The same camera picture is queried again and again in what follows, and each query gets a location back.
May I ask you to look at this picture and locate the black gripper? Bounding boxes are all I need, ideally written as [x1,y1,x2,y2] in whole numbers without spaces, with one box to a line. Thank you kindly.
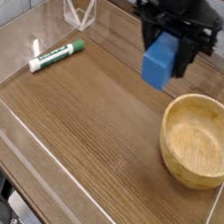
[135,0,224,78]

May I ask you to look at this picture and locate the blue rectangular block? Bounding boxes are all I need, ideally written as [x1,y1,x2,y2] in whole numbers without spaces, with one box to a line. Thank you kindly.
[141,32,179,90]

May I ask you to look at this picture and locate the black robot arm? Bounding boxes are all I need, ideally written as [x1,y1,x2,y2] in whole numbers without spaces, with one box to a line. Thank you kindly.
[134,0,224,78]

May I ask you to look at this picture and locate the brown wooden bowl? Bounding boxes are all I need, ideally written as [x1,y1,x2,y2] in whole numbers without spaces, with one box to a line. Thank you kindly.
[160,93,224,190]

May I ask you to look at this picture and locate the green and white marker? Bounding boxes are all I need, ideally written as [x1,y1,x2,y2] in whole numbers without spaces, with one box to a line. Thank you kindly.
[28,39,85,72]

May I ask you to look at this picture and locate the black table leg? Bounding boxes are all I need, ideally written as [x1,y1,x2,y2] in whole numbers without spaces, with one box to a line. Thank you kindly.
[0,179,14,200]

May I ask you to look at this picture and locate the clear acrylic tray wall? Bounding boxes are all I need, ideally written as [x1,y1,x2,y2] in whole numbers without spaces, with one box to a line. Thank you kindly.
[0,0,224,224]

